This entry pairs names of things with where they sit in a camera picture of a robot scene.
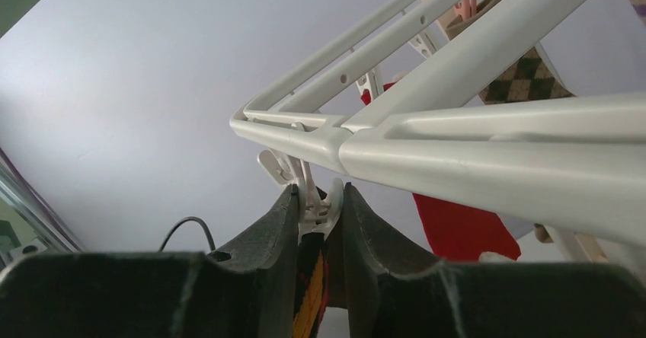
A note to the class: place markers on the red black argyle sock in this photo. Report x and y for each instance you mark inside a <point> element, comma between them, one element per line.
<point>311,293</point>

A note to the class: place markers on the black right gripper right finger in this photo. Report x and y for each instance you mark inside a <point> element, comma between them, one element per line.
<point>395,288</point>

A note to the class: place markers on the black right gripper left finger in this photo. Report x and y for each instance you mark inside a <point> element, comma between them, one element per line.
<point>246,288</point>

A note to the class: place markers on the white plastic clip hanger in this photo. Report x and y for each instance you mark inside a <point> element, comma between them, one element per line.
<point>576,163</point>

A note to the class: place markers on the pink plastic clip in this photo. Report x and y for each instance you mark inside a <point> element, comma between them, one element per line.
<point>465,9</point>

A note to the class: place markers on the wooden hanger stand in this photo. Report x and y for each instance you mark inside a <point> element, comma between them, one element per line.
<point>576,247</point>

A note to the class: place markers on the red bear sock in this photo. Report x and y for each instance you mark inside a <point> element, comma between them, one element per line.
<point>461,233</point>

